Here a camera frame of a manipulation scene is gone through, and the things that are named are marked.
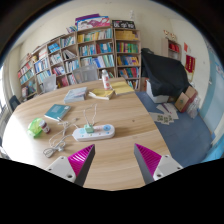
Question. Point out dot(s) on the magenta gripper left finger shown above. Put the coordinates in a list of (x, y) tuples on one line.
[(75, 167)]

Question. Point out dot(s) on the black sign on shelf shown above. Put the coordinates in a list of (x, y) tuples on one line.
[(123, 24)]

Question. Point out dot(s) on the brown cardboard box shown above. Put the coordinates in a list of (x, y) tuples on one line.
[(185, 99)]

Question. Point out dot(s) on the wooden bookshelf right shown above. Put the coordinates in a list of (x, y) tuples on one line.
[(128, 55)]

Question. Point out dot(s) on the black cloth cover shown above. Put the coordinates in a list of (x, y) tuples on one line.
[(167, 76)]

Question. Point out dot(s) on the white chair left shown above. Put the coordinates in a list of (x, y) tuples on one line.
[(49, 84)]

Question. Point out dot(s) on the colourful box on shelf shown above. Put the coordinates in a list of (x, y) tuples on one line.
[(92, 21)]

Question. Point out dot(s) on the grey book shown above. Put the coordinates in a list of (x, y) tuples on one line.
[(75, 95)]

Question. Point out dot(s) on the white bottle red label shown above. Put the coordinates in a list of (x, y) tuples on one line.
[(105, 79)]

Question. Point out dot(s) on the teal book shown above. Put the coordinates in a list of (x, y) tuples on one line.
[(57, 112)]

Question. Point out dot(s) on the grey mesh office chair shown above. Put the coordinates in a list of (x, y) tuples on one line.
[(85, 74)]

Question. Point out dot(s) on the wooden bookshelf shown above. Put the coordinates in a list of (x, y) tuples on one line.
[(96, 46), (57, 57), (128, 55)]

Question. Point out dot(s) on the wooden bookshelf left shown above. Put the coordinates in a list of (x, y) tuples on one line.
[(57, 57)]

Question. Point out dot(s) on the white power strip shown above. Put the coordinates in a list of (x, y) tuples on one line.
[(99, 132)]

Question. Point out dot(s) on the green charger plug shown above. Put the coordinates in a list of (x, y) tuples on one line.
[(89, 128)]

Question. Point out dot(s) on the red banner on wall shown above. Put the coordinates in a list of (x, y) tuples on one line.
[(190, 64)]

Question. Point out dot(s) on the yellow book stack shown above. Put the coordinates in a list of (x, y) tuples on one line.
[(121, 88)]

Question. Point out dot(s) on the wooden bookshelf centre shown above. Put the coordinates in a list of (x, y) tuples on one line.
[(96, 46)]

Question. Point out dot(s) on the yellow open book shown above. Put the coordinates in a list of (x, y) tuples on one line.
[(101, 94)]

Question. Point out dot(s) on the green plastic container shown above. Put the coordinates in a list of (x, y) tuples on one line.
[(33, 128)]

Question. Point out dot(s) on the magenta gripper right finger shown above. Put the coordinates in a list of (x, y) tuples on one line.
[(154, 166)]

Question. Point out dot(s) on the small red-label bottle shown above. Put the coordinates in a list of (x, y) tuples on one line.
[(44, 126)]

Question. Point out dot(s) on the small wall shelf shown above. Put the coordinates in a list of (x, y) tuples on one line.
[(170, 47)]

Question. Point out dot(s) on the papers on floor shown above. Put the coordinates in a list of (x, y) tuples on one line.
[(167, 114)]

